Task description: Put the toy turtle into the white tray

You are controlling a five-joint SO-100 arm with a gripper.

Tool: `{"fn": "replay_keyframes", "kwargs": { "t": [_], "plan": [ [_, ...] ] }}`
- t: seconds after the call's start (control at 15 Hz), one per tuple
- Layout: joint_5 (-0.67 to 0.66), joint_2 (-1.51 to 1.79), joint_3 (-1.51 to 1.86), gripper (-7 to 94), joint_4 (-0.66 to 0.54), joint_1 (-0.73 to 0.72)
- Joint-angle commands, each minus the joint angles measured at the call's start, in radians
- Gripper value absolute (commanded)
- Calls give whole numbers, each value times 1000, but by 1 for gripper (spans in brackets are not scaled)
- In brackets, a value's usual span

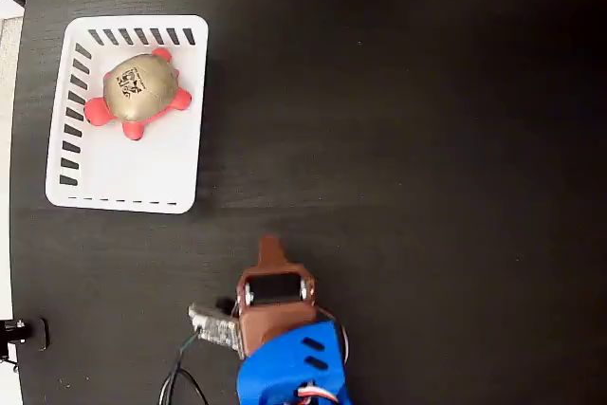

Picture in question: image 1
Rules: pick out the black table clamp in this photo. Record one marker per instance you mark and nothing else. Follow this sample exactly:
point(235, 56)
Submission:
point(14, 331)

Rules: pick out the red turtle toy silver shell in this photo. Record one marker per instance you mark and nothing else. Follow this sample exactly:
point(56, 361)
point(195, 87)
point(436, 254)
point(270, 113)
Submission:
point(140, 87)

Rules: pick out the white plastic basket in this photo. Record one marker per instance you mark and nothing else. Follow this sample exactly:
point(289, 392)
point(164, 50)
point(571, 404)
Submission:
point(142, 168)

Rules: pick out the brown gripper with servo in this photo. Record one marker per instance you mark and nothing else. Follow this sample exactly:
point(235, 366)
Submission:
point(277, 321)

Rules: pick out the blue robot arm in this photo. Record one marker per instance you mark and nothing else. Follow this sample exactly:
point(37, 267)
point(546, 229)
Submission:
point(284, 372)

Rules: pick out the bare camera circuit board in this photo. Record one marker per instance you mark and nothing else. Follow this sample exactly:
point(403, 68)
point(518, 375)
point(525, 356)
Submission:
point(215, 326)

